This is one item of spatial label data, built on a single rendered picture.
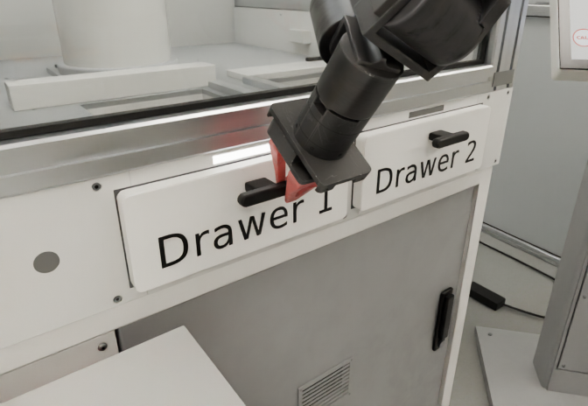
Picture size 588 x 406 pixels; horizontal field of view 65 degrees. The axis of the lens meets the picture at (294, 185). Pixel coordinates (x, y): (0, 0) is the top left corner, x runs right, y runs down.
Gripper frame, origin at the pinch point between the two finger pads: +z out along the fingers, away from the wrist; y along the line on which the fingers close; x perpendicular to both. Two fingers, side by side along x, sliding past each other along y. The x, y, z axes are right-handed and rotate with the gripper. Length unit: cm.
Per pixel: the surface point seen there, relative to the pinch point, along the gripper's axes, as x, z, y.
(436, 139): -25.2, -1.6, 0.3
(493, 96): -46.4, -1.1, 5.4
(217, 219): 7.7, 3.5, 0.8
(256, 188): 4.0, -0.7, 0.9
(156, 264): 14.9, 6.1, -0.9
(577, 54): -72, -6, 7
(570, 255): -93, 36, -24
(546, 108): -167, 46, 25
